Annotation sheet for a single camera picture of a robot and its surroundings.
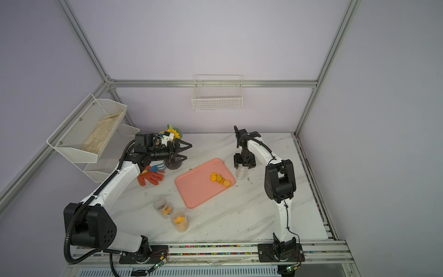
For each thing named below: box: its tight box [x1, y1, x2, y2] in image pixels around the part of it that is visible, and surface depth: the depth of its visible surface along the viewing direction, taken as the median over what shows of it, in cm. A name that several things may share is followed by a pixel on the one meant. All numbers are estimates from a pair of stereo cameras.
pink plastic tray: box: [174, 158, 236, 209], surface depth 100 cm
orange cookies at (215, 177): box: [209, 171, 232, 188], surface depth 97 cm
